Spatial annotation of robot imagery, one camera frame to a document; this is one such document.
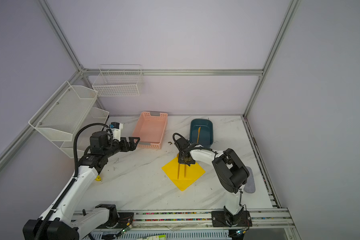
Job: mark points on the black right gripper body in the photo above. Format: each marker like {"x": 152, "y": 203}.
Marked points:
{"x": 182, "y": 160}

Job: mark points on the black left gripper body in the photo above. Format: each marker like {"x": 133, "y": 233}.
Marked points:
{"x": 117, "y": 147}

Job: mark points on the yellow plastic spoon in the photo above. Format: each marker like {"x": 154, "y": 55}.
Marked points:
{"x": 179, "y": 165}

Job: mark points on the yellow paper napkin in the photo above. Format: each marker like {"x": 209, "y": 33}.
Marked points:
{"x": 182, "y": 175}

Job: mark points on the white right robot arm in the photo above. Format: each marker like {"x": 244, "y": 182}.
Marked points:
{"x": 230, "y": 170}

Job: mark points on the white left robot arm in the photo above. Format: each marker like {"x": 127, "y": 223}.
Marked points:
{"x": 56, "y": 222}

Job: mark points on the pink perforated plastic basket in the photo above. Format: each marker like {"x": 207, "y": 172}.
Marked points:
{"x": 150, "y": 128}

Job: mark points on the teal oval plastic tub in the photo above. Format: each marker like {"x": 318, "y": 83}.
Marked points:
{"x": 207, "y": 132}

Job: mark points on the white mesh shelf lower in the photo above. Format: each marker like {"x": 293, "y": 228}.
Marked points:
{"x": 95, "y": 115}

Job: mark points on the white mesh shelf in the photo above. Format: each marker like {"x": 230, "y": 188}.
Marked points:
{"x": 95, "y": 115}
{"x": 60, "y": 117}

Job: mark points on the white mesh shelf upper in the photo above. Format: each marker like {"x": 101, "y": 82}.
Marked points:
{"x": 60, "y": 117}

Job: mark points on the grey oval case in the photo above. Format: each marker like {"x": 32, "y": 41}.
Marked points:
{"x": 250, "y": 186}

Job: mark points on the white wire wall basket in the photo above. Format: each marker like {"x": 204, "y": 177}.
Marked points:
{"x": 119, "y": 81}

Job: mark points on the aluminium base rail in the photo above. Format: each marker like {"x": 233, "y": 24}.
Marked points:
{"x": 176, "y": 220}

